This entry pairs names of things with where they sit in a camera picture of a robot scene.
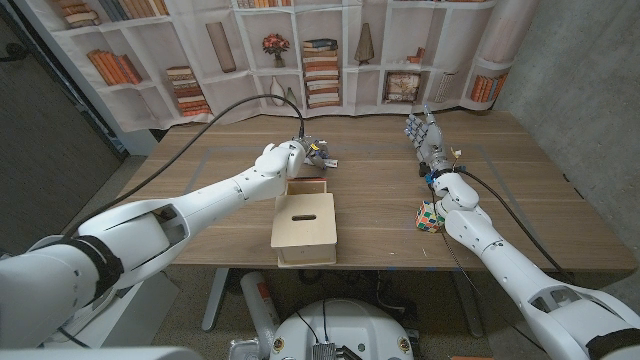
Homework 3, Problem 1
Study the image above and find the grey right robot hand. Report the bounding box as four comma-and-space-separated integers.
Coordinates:
404, 103, 452, 174

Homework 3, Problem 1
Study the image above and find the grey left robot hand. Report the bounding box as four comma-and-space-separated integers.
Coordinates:
299, 138, 334, 171

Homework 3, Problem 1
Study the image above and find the wooden drawer with red front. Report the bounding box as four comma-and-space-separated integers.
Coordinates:
284, 176, 329, 197

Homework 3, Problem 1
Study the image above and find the multicolour rubik's cube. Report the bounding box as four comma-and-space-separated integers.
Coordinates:
414, 200, 445, 235

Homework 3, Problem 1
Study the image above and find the light wooden drawer box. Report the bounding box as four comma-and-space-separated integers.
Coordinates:
270, 192, 339, 268

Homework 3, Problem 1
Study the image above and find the printed bookshelf backdrop cloth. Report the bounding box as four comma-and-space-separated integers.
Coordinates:
13, 0, 540, 133

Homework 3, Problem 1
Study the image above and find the white cylinder with orange label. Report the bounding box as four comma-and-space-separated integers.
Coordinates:
239, 270, 282, 360

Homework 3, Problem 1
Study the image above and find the grey metal table leg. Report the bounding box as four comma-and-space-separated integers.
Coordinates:
201, 268, 231, 333
451, 271, 485, 339

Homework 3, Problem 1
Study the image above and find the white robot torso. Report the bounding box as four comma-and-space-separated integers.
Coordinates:
268, 298, 416, 360

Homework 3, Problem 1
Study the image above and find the dark perforated partition panel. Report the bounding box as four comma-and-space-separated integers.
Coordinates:
0, 4, 127, 257

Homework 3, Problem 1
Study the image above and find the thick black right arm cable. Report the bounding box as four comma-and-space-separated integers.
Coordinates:
452, 165, 576, 284

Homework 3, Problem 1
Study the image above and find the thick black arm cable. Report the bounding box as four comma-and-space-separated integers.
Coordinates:
63, 93, 307, 237
452, 165, 576, 284

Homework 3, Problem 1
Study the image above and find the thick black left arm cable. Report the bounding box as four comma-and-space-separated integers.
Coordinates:
63, 93, 307, 237

